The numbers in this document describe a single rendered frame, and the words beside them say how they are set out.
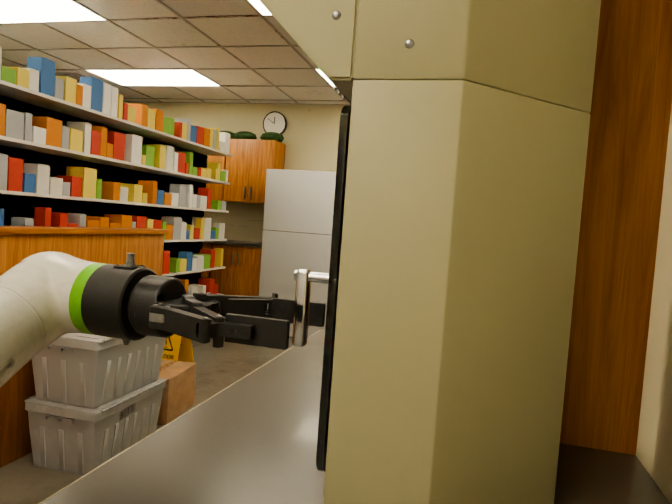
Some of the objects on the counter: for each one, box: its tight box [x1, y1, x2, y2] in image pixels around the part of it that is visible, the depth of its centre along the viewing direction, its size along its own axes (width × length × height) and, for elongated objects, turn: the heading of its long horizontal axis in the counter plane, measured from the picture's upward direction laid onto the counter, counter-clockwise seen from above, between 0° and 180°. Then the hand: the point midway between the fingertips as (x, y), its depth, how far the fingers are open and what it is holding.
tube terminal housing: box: [323, 0, 601, 504], centre depth 67 cm, size 25×32×77 cm
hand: (298, 323), depth 62 cm, fingers open, 13 cm apart
